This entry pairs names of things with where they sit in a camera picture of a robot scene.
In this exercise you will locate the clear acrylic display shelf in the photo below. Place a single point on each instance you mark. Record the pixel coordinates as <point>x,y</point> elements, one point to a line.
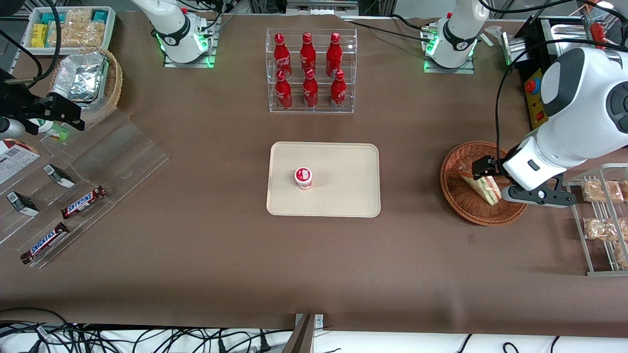
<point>122,152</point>

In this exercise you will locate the white cup with red lid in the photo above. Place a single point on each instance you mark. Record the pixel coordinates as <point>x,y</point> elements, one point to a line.
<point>303,178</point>

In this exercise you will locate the red white barcode box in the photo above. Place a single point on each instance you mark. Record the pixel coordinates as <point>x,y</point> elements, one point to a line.
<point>14,159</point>

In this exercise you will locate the white plastic snack bin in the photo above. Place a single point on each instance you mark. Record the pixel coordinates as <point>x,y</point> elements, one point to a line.
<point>112,29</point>

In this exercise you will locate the aluminium foil tray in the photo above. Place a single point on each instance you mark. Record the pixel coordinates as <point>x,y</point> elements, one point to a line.
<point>81,76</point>

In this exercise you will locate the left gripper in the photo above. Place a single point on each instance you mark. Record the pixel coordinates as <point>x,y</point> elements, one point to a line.
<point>492,168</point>

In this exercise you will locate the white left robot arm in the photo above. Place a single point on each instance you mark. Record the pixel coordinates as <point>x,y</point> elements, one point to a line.
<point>584,108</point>

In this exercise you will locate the clear plastic bag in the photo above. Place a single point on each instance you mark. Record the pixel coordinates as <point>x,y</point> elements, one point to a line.
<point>494,32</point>

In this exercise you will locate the small green white bottle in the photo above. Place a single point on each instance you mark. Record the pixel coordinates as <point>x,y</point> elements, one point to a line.
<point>51,130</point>

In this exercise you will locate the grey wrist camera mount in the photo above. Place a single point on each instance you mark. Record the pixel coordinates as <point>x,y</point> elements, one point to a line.
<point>10,127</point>
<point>539,196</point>

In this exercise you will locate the aluminium frame profile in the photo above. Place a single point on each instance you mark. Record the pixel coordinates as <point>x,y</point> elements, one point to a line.
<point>319,6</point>

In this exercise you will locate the metal table bracket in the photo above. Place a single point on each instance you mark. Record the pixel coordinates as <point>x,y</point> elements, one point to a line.
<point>319,321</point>

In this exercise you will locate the beige plastic tray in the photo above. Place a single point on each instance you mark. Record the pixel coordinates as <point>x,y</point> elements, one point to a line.
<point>338,196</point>

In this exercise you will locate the brown snickers bar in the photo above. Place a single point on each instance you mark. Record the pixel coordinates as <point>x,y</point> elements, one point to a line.
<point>45,242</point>
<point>83,202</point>

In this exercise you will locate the small black white box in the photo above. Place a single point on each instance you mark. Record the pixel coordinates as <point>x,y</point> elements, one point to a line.
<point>59,175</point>
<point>22,203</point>

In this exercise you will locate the steel tray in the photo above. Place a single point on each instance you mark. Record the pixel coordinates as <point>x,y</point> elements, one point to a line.
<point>569,37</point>

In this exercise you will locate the red plastic object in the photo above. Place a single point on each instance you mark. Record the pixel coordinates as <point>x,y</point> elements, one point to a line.
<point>597,31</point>

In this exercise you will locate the red cola bottle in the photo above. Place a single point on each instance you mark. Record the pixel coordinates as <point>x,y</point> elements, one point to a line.
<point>310,89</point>
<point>283,90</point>
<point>334,54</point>
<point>307,51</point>
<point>281,54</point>
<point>338,90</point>

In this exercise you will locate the clear acrylic bottle rack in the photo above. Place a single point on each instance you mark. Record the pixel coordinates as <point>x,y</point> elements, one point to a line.
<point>272,105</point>

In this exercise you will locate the clear bagged snack pack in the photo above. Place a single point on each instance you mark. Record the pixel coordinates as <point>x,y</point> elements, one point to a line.
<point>622,255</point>
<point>602,229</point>
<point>625,189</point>
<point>603,191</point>

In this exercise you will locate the triangle sandwich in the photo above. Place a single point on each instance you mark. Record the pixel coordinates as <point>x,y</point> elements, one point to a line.
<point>485,191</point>

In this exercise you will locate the teal snack packet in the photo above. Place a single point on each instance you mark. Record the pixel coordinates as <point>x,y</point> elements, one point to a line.
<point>100,15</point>
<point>49,18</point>

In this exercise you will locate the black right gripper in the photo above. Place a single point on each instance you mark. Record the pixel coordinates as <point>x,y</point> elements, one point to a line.
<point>19,104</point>

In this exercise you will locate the brown paper table cover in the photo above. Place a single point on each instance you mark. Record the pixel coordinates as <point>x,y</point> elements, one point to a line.
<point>196,269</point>

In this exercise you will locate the tan wicker basket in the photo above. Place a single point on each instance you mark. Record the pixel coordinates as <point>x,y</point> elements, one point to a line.
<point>116,83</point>

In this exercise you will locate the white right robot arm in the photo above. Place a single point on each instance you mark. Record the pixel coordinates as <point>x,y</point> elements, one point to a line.
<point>171,24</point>

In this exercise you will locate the clear cracker pack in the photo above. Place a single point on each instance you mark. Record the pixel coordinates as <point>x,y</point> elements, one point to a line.
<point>76,16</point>
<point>86,35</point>

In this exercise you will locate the brown round wicker basket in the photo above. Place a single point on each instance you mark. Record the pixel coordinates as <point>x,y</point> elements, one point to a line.
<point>456,196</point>

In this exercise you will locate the yellow snack packet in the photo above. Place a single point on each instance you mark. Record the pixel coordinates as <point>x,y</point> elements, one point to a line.
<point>39,35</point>

